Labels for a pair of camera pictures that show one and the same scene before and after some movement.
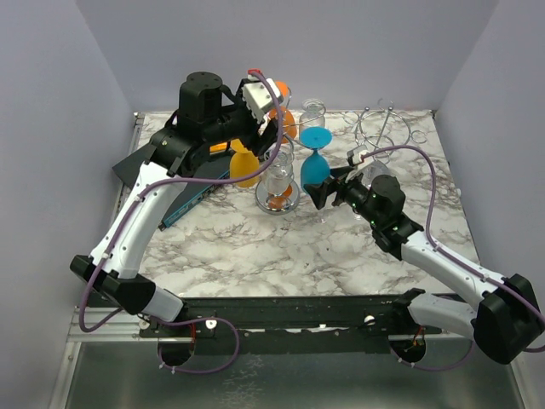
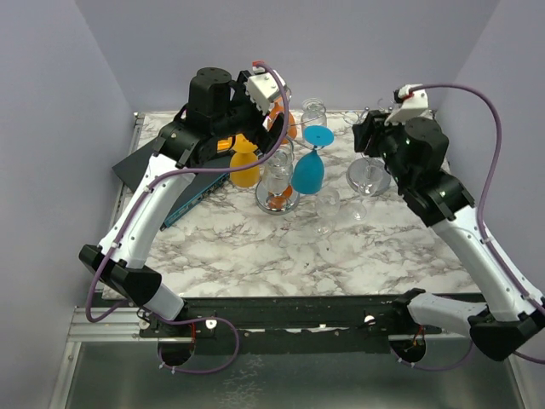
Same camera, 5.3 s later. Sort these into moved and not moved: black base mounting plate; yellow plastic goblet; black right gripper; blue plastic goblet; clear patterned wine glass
Moved: blue plastic goblet; black right gripper
Not moved: clear patterned wine glass; yellow plastic goblet; black base mounting plate
